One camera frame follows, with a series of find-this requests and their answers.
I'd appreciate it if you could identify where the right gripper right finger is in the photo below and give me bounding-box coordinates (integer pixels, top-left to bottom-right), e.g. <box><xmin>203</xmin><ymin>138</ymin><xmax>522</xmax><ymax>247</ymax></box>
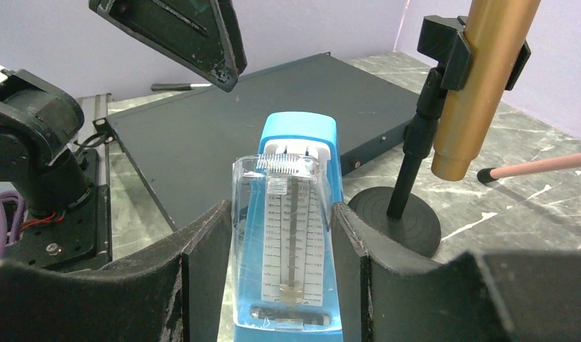
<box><xmin>331</xmin><ymin>203</ymin><xmax>581</xmax><ymax>341</ymax></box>

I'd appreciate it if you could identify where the blue metronome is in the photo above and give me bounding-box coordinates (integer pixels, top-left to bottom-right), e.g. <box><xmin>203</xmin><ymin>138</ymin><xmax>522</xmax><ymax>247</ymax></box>
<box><xmin>231</xmin><ymin>112</ymin><xmax>343</xmax><ymax>341</ymax></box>

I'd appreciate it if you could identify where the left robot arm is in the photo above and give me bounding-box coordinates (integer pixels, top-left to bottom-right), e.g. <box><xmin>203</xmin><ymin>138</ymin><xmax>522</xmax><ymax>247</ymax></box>
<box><xmin>0</xmin><ymin>1</ymin><xmax>247</xmax><ymax>272</ymax></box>

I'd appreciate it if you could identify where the black handled tool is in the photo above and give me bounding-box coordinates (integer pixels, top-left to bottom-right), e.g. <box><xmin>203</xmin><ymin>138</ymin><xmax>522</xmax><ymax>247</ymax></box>
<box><xmin>150</xmin><ymin>83</ymin><xmax>211</xmax><ymax>92</ymax></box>

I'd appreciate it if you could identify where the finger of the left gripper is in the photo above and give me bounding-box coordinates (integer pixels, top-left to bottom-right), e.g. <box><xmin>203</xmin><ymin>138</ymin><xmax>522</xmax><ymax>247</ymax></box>
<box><xmin>88</xmin><ymin>0</ymin><xmax>247</xmax><ymax>93</ymax></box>

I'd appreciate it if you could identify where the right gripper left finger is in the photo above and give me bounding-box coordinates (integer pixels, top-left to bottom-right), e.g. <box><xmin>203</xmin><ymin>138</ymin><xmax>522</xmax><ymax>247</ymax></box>
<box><xmin>0</xmin><ymin>200</ymin><xmax>232</xmax><ymax>341</ymax></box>

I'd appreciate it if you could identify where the pink tripod music stand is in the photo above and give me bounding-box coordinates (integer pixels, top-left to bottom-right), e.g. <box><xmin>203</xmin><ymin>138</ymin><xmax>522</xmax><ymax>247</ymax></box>
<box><xmin>476</xmin><ymin>152</ymin><xmax>581</xmax><ymax>184</ymax></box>

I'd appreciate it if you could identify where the dark grey rack box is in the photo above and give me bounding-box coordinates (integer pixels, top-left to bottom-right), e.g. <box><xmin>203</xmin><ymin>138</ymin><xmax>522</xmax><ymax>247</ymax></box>
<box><xmin>105</xmin><ymin>53</ymin><xmax>418</xmax><ymax>230</ymax></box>

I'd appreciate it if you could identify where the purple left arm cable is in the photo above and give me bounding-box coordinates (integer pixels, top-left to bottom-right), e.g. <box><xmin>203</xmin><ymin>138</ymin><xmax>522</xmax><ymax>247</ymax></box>
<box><xmin>0</xmin><ymin>179</ymin><xmax>27</xmax><ymax>261</ymax></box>

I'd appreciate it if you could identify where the gold microphone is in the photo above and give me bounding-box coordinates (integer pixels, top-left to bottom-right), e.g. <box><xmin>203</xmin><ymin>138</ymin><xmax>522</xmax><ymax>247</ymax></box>
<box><xmin>431</xmin><ymin>0</ymin><xmax>540</xmax><ymax>182</ymax></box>

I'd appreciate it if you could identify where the black microphone desk stand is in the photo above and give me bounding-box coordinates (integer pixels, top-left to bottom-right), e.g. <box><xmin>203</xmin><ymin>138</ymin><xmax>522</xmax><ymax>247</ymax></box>
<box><xmin>347</xmin><ymin>15</ymin><xmax>532</xmax><ymax>259</ymax></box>

